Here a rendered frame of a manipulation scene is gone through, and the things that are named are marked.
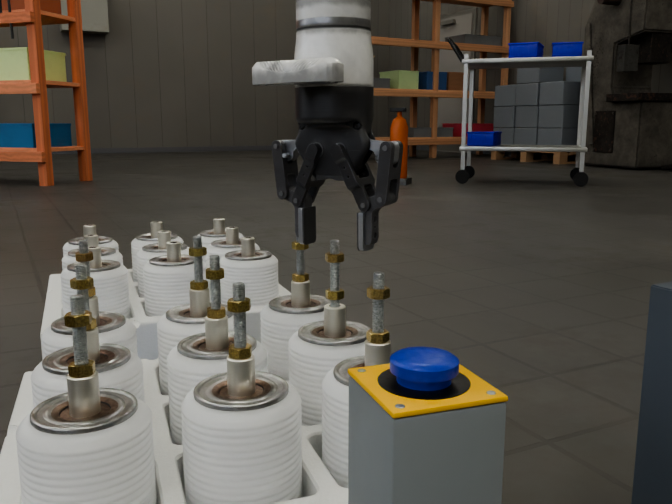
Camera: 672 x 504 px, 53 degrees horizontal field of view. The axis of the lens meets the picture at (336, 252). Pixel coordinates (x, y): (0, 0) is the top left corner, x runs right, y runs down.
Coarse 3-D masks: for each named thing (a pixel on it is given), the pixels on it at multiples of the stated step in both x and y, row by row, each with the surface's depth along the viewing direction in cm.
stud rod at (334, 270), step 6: (330, 240) 67; (336, 240) 67; (330, 246) 67; (336, 246) 67; (330, 252) 67; (336, 252) 67; (336, 264) 67; (330, 270) 68; (336, 270) 67; (330, 276) 68; (336, 276) 68; (330, 282) 68; (336, 282) 68; (330, 288) 68; (336, 288) 68; (330, 300) 68; (336, 300) 68; (336, 306) 68
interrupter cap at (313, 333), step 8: (304, 328) 70; (312, 328) 70; (320, 328) 70; (352, 328) 70; (360, 328) 70; (368, 328) 70; (304, 336) 67; (312, 336) 67; (320, 336) 68; (344, 336) 68; (352, 336) 67; (360, 336) 67; (320, 344) 66; (328, 344) 65; (336, 344) 65; (344, 344) 65; (352, 344) 66
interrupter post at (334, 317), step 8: (328, 304) 69; (328, 312) 68; (336, 312) 67; (344, 312) 68; (328, 320) 68; (336, 320) 68; (344, 320) 68; (328, 328) 68; (336, 328) 68; (344, 328) 68; (328, 336) 68; (336, 336) 68
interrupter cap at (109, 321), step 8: (104, 312) 76; (112, 312) 75; (56, 320) 72; (104, 320) 74; (112, 320) 73; (120, 320) 73; (56, 328) 70; (64, 328) 70; (104, 328) 70; (112, 328) 70
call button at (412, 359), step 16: (400, 352) 40; (416, 352) 40; (432, 352) 40; (448, 352) 40; (400, 368) 38; (416, 368) 38; (432, 368) 37; (448, 368) 38; (400, 384) 39; (416, 384) 38; (432, 384) 38; (448, 384) 39
